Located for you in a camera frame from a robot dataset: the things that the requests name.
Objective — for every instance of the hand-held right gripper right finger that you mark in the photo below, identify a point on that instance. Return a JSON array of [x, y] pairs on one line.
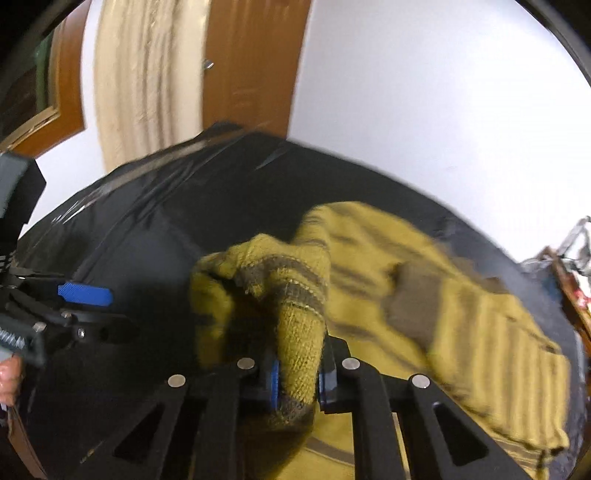
[[325, 387]]

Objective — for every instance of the yellow striped knit sweater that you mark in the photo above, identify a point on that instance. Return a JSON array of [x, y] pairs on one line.
[[485, 323]]

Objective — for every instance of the black plastic table cover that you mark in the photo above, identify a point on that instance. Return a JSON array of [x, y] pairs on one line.
[[184, 207]]

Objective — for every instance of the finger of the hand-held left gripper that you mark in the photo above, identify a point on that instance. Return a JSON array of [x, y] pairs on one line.
[[85, 294], [97, 330]]

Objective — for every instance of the wooden window frame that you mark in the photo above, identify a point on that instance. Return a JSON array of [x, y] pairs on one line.
[[69, 92]]

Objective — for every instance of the wooden door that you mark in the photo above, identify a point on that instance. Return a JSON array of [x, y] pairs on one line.
[[254, 69]]

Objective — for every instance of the person's left hand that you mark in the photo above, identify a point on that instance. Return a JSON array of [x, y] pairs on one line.
[[9, 381]]

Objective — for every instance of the wooden desk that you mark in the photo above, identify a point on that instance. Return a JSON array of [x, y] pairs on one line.
[[561, 277]]

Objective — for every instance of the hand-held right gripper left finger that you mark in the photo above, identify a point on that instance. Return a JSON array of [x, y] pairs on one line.
[[275, 385]]

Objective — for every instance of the beige ribbed curtain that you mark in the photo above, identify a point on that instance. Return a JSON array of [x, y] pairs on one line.
[[143, 83]]

